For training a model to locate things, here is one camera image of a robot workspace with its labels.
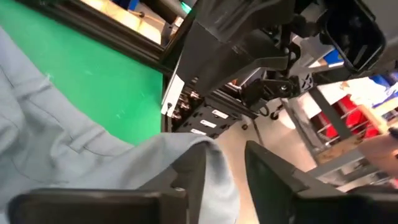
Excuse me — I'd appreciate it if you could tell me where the grey garment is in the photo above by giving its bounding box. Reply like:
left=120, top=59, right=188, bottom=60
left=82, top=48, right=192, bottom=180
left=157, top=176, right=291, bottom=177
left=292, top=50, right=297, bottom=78
left=0, top=26, right=241, bottom=224

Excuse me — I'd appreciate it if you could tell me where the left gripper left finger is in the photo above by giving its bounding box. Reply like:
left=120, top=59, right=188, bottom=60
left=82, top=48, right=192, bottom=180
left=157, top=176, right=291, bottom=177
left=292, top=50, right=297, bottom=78
left=7, top=141, right=208, bottom=224

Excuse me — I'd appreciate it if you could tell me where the black rounded shell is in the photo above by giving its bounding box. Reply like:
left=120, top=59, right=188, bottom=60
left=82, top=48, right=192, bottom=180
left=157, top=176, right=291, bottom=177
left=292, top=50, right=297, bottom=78
left=318, top=0, right=387, bottom=75

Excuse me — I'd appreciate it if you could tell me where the red storage bin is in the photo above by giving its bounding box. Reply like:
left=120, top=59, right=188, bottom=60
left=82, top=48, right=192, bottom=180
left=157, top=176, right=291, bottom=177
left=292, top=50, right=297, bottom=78
left=315, top=95, right=382, bottom=139

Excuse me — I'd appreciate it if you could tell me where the grey metal shelf frame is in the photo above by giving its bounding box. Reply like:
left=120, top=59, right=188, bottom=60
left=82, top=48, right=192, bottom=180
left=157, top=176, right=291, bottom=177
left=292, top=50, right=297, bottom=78
left=281, top=86, right=398, bottom=192

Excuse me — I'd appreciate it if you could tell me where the person's hand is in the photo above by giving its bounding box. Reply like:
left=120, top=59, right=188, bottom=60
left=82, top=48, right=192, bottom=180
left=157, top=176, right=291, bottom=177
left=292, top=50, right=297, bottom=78
left=356, top=133, right=398, bottom=179

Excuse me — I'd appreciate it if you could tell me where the black controller box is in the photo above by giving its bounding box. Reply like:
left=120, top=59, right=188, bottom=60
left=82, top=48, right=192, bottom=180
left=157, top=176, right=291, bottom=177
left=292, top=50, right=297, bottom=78
left=172, top=95, right=259, bottom=140

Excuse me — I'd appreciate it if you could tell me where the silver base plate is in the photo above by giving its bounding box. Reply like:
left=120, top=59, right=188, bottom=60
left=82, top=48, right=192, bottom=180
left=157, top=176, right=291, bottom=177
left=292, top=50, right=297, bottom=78
left=160, top=73, right=187, bottom=118

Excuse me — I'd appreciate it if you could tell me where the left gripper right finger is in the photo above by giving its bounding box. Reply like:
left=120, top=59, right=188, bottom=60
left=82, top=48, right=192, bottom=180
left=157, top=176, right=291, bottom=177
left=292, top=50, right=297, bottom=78
left=244, top=140, right=398, bottom=224

